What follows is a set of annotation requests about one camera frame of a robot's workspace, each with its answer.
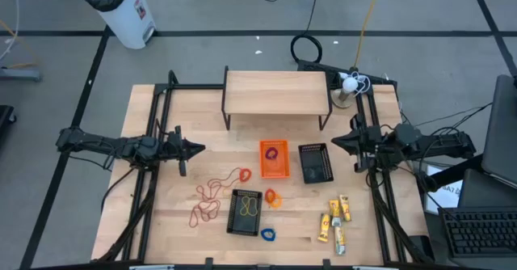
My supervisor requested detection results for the white floor cable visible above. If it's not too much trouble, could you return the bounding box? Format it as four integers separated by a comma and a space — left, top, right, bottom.
0, 0, 21, 61

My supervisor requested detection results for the yellow floor cable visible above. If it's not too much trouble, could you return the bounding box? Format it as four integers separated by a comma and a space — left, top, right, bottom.
0, 19, 40, 70

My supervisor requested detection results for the grey floor plate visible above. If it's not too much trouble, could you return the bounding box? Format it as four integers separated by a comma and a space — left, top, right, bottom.
0, 66, 44, 82

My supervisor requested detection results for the orange slotted plastic basket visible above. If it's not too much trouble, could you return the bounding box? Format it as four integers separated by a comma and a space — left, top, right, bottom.
258, 139, 292, 180

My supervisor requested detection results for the black power strip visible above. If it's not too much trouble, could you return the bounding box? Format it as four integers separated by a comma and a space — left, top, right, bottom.
296, 59, 399, 90

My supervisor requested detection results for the white globe desk lamp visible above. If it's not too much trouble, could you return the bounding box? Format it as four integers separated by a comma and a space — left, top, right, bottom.
330, 75, 359, 110

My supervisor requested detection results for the black flat device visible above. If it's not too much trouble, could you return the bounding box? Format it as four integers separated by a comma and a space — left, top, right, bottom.
407, 234, 436, 264

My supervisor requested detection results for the black coiled floor cable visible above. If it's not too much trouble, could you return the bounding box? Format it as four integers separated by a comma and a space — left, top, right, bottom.
289, 0, 324, 65

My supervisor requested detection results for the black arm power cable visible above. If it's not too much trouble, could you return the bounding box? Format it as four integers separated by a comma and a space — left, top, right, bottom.
68, 154, 137, 217

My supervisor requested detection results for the white lamp cable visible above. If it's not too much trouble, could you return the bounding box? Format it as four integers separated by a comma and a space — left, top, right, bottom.
338, 70, 372, 99

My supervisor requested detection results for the black slotted plastic basket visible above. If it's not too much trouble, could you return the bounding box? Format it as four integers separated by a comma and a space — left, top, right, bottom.
297, 142, 334, 185
225, 188, 264, 238

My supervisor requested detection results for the wooden shelf riser black frame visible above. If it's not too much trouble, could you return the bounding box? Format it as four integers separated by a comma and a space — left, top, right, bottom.
221, 65, 334, 132

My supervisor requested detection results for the dark grey monitor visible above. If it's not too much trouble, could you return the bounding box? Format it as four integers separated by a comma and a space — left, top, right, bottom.
480, 74, 517, 190

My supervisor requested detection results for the black side desk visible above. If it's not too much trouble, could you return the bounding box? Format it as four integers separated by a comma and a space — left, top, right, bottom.
419, 152, 517, 270

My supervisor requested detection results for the black cable bundle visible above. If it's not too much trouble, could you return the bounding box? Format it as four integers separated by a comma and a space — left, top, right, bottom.
401, 102, 494, 152

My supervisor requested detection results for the white printed paper sheet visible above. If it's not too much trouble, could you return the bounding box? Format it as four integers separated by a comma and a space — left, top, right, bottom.
423, 164, 464, 216

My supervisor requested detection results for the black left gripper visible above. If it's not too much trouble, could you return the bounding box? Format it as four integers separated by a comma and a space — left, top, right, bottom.
161, 125, 206, 177

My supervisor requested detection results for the white trash bin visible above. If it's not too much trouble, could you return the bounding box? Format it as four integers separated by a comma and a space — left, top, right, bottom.
76, 0, 158, 51

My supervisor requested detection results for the yellow hanging cable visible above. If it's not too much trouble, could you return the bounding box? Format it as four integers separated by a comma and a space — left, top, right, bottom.
354, 0, 385, 71

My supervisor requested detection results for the black keyboard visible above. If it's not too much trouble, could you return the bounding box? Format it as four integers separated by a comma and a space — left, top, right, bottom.
438, 206, 517, 259

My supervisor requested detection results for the black floor object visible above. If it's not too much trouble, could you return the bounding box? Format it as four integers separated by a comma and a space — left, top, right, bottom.
0, 104, 17, 141

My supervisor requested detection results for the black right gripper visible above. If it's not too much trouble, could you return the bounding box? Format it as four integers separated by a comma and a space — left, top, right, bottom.
331, 114, 383, 174

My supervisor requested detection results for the yellow rubber band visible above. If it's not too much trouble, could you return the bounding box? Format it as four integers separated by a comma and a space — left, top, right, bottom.
239, 196, 260, 217

